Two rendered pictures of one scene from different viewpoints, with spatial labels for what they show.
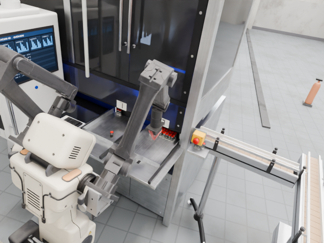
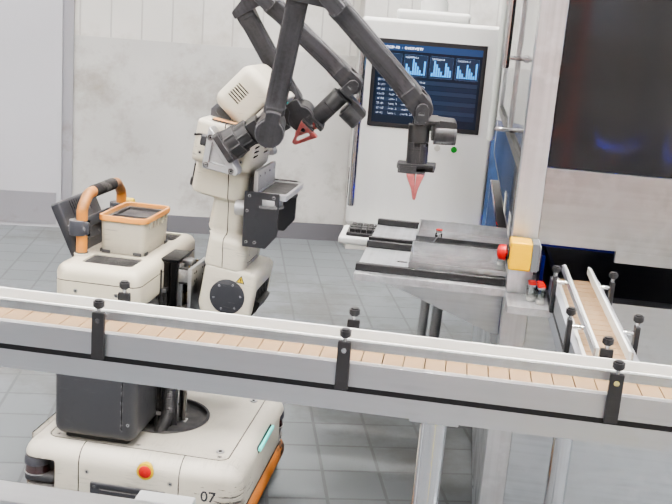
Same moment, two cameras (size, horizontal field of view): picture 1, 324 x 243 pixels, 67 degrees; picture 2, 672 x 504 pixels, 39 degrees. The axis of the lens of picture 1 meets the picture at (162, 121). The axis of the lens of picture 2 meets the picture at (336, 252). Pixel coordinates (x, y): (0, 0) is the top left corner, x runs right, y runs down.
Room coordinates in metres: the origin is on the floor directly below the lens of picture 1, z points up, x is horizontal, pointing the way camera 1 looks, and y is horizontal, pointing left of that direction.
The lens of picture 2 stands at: (0.16, -2.36, 1.53)
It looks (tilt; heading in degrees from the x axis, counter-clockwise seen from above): 14 degrees down; 73
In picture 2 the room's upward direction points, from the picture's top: 5 degrees clockwise
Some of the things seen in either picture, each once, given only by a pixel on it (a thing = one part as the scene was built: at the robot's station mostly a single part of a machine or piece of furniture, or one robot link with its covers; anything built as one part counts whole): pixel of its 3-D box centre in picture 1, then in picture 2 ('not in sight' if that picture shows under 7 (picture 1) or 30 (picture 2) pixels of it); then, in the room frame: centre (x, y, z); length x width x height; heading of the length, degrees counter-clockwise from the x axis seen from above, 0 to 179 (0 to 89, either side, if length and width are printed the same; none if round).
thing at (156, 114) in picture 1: (157, 112); (421, 133); (1.08, 0.03, 1.25); 0.07 x 0.06 x 0.07; 165
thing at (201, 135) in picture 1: (198, 137); (522, 254); (1.28, -0.25, 1.00); 0.08 x 0.07 x 0.07; 156
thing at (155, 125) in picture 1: (155, 122); (417, 156); (1.08, 0.03, 1.19); 0.10 x 0.07 x 0.07; 156
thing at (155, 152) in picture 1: (154, 143); (470, 263); (1.27, 0.03, 0.90); 0.34 x 0.26 x 0.04; 157
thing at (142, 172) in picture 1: (127, 142); (446, 256); (1.27, 0.21, 0.87); 0.70 x 0.48 x 0.02; 66
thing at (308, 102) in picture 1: (313, 92); not in sight; (4.25, -2.67, 0.26); 0.23 x 0.22 x 0.52; 113
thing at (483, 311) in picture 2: not in sight; (438, 302); (1.16, -0.02, 0.80); 0.34 x 0.03 x 0.13; 156
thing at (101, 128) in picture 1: (113, 125); (471, 237); (1.41, 0.34, 0.90); 0.34 x 0.26 x 0.04; 156
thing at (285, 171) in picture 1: (243, 151); (589, 322); (1.29, -0.57, 0.92); 0.69 x 0.15 x 0.16; 66
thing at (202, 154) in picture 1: (199, 149); (533, 305); (1.31, -0.28, 0.87); 0.14 x 0.13 x 0.02; 156
